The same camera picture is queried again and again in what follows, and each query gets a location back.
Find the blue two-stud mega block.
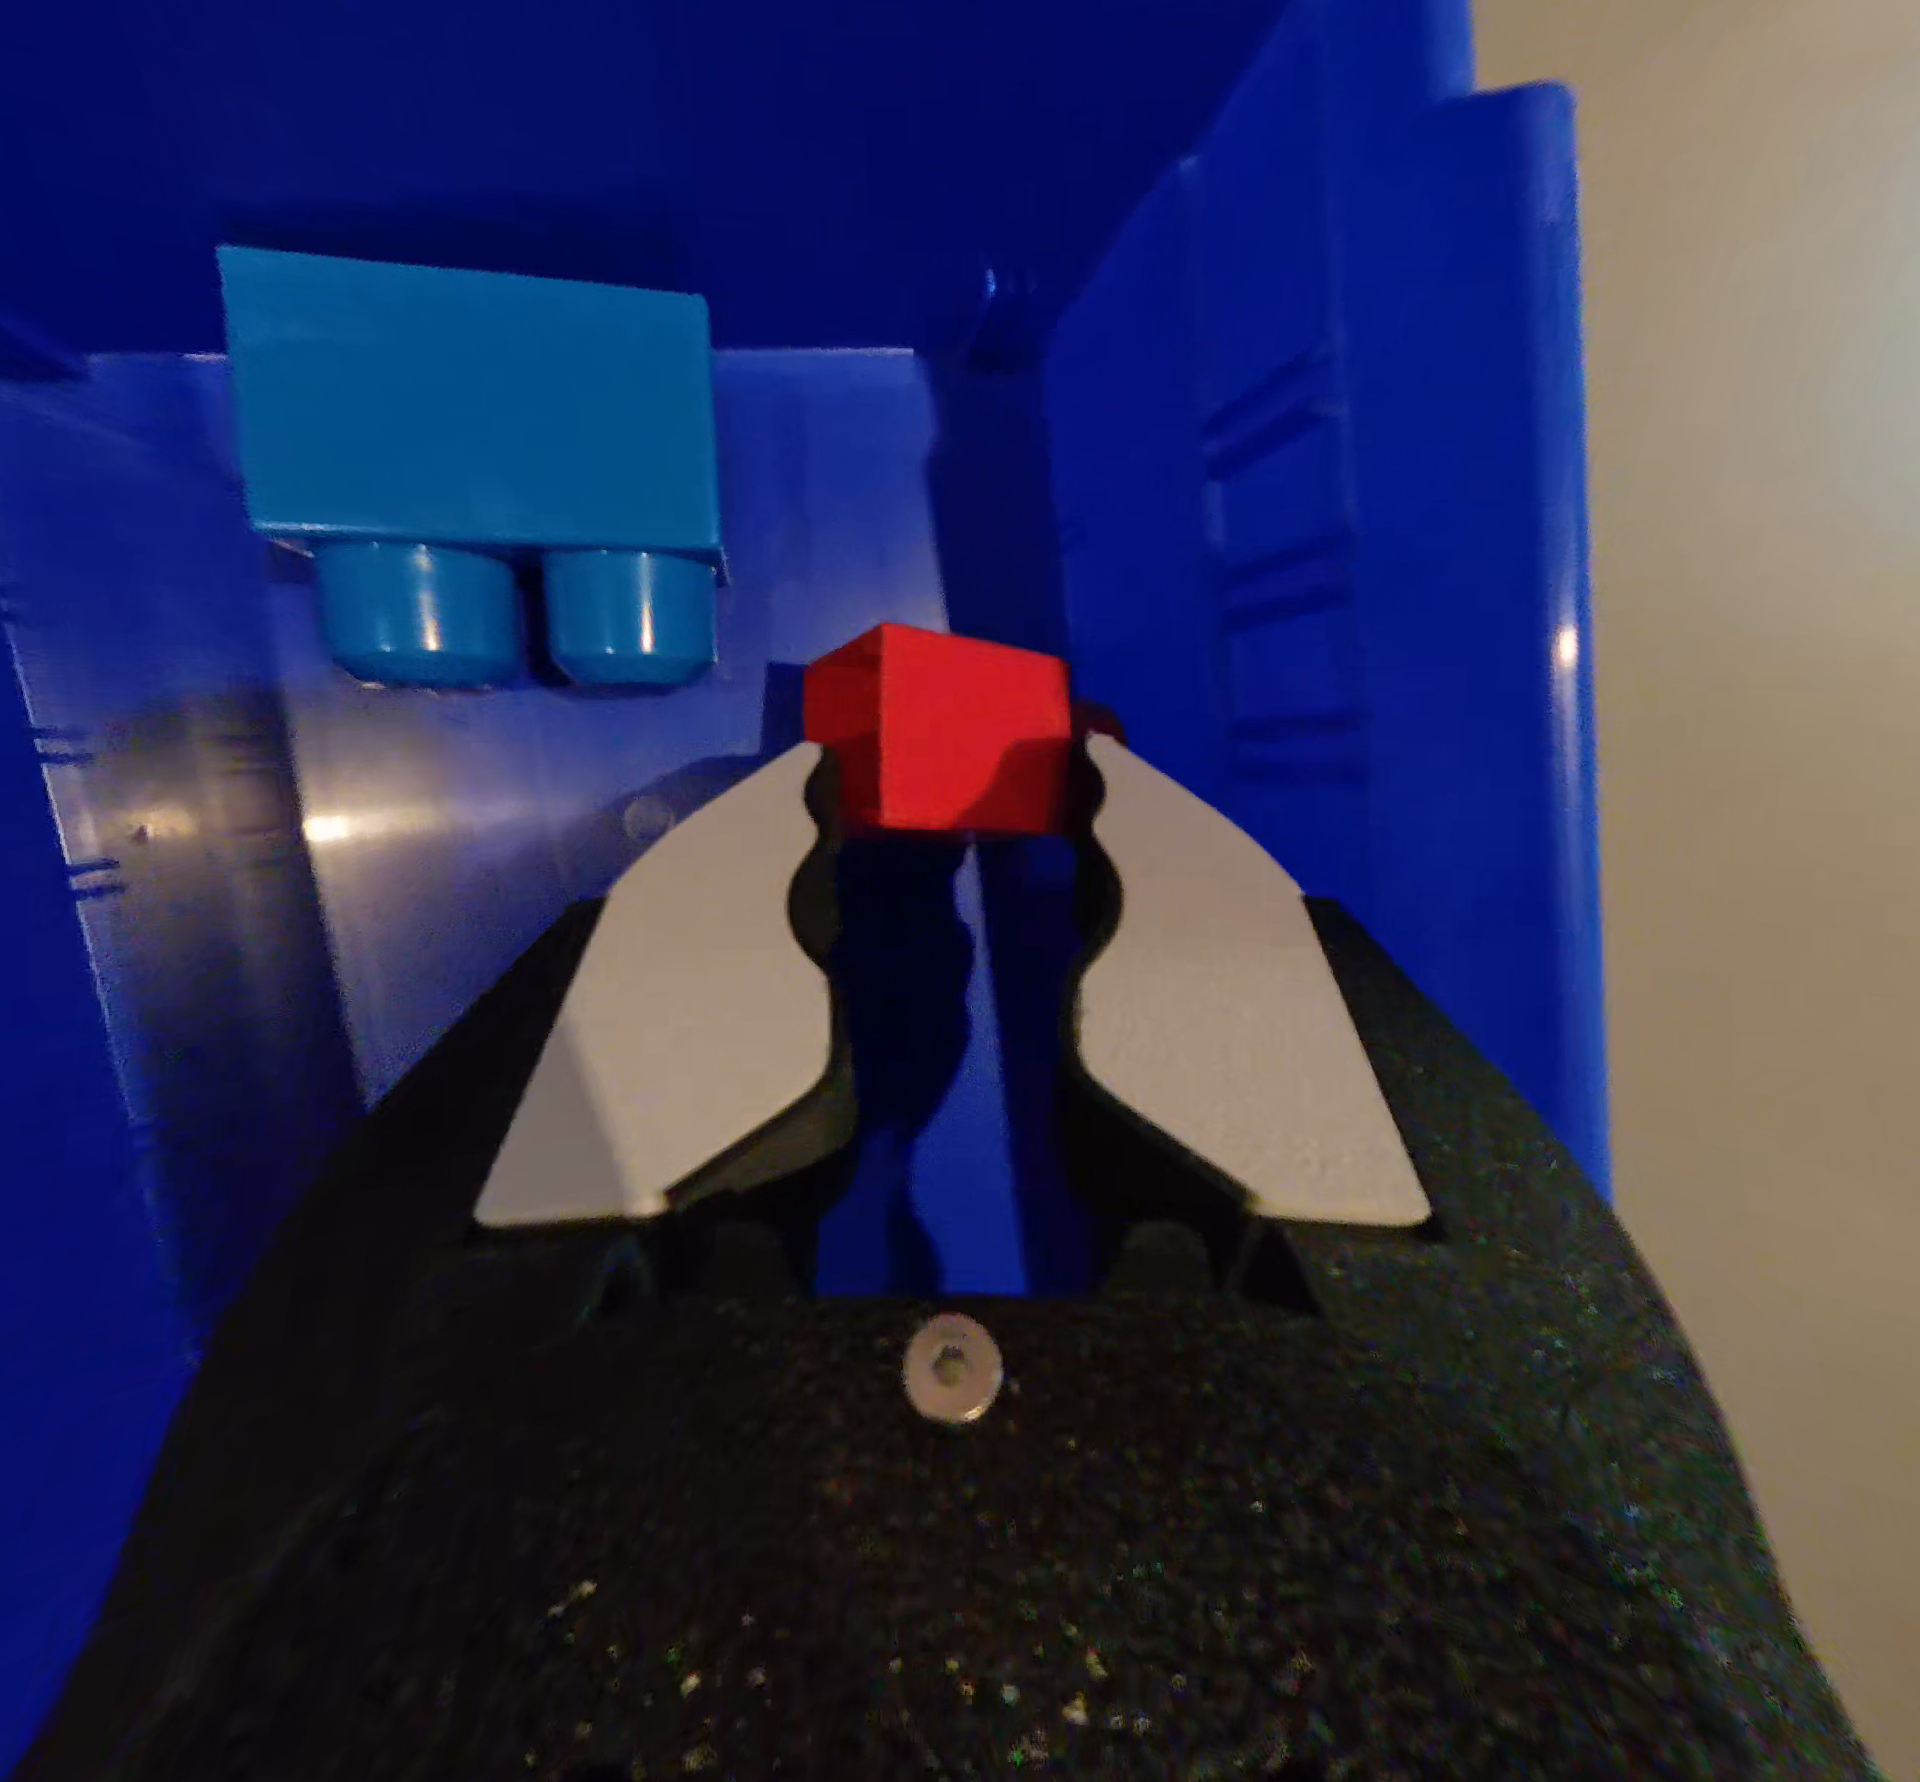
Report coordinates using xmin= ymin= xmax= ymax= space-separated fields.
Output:
xmin=213 ymin=244 xmax=729 ymax=692

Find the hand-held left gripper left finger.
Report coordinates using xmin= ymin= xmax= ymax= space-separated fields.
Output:
xmin=473 ymin=738 xmax=861 ymax=1229

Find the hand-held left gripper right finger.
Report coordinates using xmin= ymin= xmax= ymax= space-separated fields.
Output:
xmin=1057 ymin=730 xmax=1434 ymax=1229

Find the blue plastic bin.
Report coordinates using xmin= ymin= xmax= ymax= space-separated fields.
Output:
xmin=0 ymin=0 xmax=1616 ymax=1753

